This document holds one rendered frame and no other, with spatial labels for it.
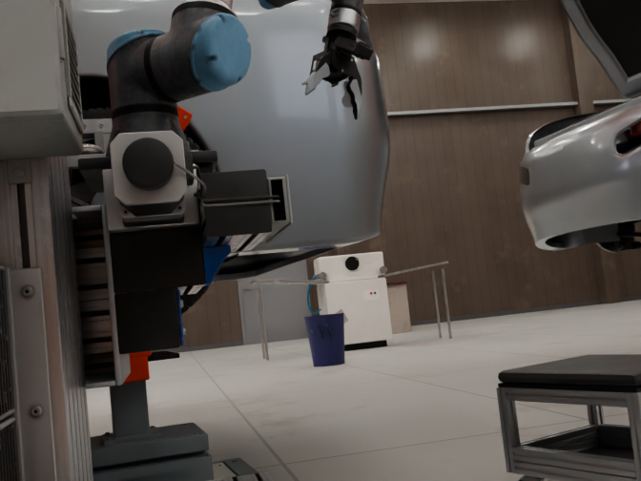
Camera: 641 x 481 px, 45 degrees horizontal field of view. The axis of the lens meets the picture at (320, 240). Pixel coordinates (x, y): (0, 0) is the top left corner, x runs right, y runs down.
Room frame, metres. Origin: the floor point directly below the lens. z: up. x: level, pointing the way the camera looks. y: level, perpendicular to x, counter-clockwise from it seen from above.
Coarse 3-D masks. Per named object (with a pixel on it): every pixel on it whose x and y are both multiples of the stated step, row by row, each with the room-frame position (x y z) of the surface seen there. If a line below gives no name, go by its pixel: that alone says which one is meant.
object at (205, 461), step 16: (128, 464) 2.18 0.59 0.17; (144, 464) 2.17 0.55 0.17; (160, 464) 2.14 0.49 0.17; (176, 464) 2.15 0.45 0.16; (192, 464) 2.16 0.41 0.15; (208, 464) 2.17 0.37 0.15; (96, 480) 2.08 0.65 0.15; (112, 480) 2.10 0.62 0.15; (128, 480) 2.11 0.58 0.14; (144, 480) 2.12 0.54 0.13; (160, 480) 2.13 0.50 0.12; (176, 480) 2.15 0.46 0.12; (192, 480) 2.16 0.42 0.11
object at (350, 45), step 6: (336, 42) 1.75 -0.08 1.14; (342, 42) 1.72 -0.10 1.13; (348, 42) 1.70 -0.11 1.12; (354, 42) 1.68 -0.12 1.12; (360, 42) 1.68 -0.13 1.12; (342, 48) 1.72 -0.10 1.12; (348, 48) 1.69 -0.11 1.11; (354, 48) 1.67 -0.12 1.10; (360, 48) 1.67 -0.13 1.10; (366, 48) 1.67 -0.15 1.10; (354, 54) 1.69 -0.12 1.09; (360, 54) 1.67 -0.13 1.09; (366, 54) 1.68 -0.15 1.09
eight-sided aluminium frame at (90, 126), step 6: (84, 120) 2.08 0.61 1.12; (90, 120) 2.08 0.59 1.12; (96, 120) 2.09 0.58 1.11; (102, 120) 2.09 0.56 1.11; (108, 120) 2.10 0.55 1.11; (84, 126) 2.12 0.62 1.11; (90, 126) 2.08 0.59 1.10; (96, 126) 2.09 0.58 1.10; (102, 126) 2.13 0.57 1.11; (108, 126) 2.10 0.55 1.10; (84, 132) 2.08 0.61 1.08; (90, 132) 2.08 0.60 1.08; (108, 132) 2.10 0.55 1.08
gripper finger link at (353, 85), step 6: (348, 84) 1.76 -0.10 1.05; (354, 84) 1.76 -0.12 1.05; (348, 90) 1.76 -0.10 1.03; (354, 90) 1.76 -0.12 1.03; (348, 96) 1.79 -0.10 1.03; (354, 96) 1.76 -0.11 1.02; (360, 96) 1.77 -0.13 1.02; (342, 102) 1.81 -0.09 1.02; (348, 102) 1.80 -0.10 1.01; (354, 102) 1.77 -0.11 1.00; (360, 102) 1.77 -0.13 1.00; (354, 108) 1.77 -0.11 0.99; (360, 108) 1.78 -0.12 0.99; (354, 114) 1.78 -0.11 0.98
